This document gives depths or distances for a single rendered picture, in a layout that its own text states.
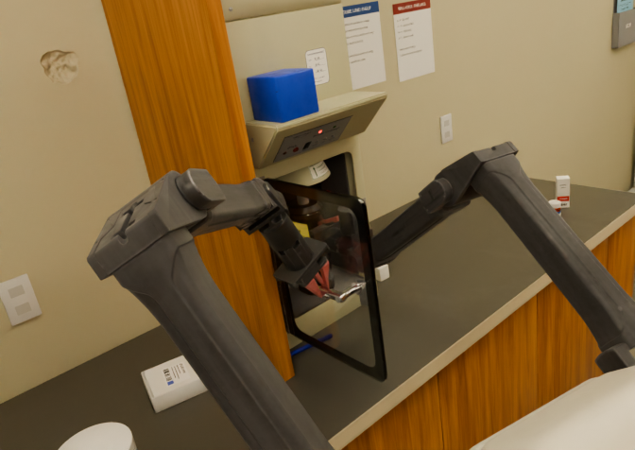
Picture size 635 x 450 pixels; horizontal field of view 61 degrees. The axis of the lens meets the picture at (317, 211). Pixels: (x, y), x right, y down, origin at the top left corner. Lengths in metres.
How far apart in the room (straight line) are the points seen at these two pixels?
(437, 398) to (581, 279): 0.72
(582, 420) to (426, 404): 0.91
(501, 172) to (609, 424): 0.42
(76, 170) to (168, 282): 1.03
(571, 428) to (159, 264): 0.35
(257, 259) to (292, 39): 0.48
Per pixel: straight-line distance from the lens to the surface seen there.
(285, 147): 1.15
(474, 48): 2.49
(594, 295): 0.78
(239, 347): 0.48
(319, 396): 1.23
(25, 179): 1.46
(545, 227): 0.80
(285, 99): 1.09
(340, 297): 1.03
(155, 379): 1.35
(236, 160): 1.07
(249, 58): 1.17
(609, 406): 0.52
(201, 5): 1.04
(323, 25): 1.30
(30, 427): 1.45
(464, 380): 1.49
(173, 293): 0.48
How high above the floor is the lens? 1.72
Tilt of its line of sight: 21 degrees down
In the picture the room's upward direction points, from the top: 9 degrees counter-clockwise
